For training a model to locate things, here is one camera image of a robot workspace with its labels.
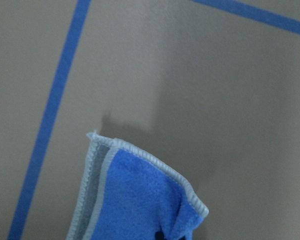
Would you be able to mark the blue microfiber towel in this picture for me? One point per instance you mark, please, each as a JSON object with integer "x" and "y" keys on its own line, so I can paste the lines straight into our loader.
{"x": 127, "y": 193}

